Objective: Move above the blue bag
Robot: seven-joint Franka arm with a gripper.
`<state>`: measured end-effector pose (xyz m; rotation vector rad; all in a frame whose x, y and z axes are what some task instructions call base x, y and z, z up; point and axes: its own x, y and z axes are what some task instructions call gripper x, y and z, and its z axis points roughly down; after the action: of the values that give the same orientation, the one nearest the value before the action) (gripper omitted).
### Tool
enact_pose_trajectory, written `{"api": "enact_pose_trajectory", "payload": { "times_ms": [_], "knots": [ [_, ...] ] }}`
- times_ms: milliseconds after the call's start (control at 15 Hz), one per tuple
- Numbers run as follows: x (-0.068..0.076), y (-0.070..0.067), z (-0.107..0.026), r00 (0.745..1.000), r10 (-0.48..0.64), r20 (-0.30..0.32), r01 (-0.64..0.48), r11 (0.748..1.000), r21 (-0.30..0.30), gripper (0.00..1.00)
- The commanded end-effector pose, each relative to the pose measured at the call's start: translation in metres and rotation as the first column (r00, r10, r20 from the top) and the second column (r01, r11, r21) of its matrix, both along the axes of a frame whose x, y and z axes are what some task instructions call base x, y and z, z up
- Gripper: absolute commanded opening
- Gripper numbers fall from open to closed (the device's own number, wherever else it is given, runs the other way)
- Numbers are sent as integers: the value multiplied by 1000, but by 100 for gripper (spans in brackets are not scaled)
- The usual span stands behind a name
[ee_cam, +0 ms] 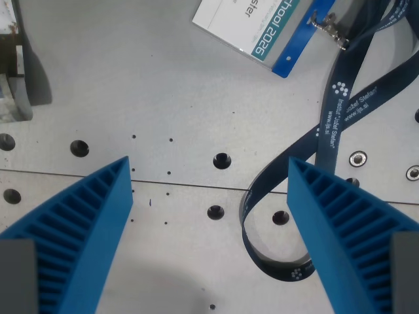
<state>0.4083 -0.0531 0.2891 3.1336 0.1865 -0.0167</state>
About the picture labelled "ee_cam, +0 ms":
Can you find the silver socket head bolt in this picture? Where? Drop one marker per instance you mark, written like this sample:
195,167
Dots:
357,158
413,172

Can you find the white and blue name badge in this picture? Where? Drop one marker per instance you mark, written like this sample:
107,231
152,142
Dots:
252,29

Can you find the grey metal bracket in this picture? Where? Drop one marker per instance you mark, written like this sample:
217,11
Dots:
19,75

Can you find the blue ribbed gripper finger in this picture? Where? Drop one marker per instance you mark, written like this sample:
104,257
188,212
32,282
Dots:
95,229
330,222

